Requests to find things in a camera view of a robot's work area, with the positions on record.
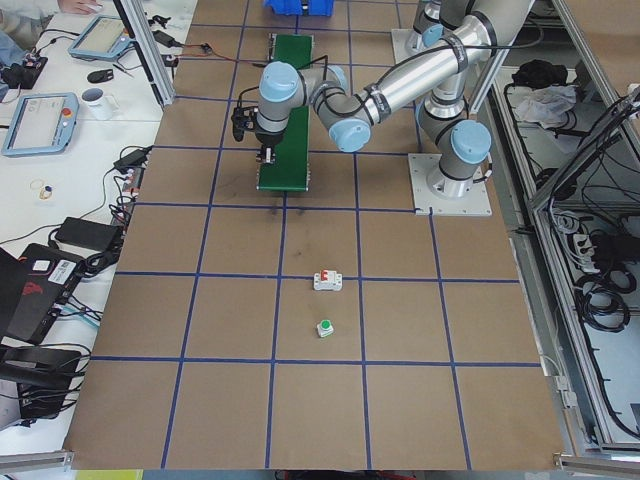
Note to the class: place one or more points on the white crumpled cloth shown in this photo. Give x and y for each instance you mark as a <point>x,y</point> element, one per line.
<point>547,106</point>

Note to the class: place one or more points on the aluminium frame post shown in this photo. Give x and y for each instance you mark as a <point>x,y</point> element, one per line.
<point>132,14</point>

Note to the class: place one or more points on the teach pendant tablet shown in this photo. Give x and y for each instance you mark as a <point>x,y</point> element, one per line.
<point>42,124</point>
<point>104,39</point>

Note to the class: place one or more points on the blue plastic bin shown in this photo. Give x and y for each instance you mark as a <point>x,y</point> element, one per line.
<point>301,7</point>

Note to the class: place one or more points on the green push button switch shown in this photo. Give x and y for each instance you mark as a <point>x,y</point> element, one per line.
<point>325,328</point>

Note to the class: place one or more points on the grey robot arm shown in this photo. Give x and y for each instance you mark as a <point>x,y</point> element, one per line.
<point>448,37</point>
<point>427,28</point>

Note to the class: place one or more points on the black computer mouse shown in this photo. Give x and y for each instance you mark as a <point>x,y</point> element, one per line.
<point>100,76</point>

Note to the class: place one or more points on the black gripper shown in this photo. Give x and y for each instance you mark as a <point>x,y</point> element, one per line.
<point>268,138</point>

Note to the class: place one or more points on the black laptop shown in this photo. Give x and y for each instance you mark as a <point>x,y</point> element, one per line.
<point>34,286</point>

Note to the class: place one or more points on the teach pendant tablet near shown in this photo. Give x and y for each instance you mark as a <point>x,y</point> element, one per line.
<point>42,124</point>

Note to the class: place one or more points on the black power adapter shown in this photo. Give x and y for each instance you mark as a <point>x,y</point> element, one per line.
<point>88,234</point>

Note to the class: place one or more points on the white red circuit breaker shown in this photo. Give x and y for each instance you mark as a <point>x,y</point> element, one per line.
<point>328,280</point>

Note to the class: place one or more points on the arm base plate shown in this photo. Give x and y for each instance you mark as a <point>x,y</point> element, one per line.
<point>437,195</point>
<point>406,43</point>

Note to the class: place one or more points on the teach pendant tablet far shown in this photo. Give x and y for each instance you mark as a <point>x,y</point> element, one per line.
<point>104,39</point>

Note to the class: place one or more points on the small black controller board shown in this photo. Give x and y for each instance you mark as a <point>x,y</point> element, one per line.
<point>206,49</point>

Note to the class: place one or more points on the white mug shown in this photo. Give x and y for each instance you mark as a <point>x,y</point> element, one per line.
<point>101,105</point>

